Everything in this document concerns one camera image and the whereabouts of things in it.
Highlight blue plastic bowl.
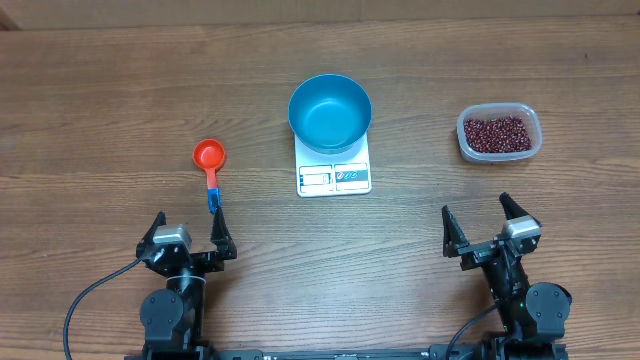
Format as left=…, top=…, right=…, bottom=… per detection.
left=288, top=74, right=374, bottom=154

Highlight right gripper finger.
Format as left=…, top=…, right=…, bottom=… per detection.
left=442, top=206, right=470, bottom=258
left=499, top=192, right=529, bottom=220

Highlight white digital kitchen scale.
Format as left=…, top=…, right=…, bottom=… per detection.
left=295, top=135, right=372, bottom=198

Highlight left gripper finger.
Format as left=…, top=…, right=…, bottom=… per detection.
left=140, top=211, right=166, bottom=245
left=210, top=207, right=237, bottom=260

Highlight red adzuki beans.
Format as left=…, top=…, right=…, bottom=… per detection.
left=463, top=116, right=532, bottom=153

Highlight red measuring scoop blue handle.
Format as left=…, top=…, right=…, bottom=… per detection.
left=192, top=138, right=226, bottom=215

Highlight clear plastic food container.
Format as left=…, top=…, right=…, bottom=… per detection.
left=456, top=102, right=543, bottom=163

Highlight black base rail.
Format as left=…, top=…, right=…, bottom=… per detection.
left=124, top=344, right=569, bottom=360

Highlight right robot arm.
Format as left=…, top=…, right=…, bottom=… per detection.
left=442, top=192, right=573, bottom=360

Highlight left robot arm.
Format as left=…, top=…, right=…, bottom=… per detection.
left=136, top=208, right=237, bottom=359

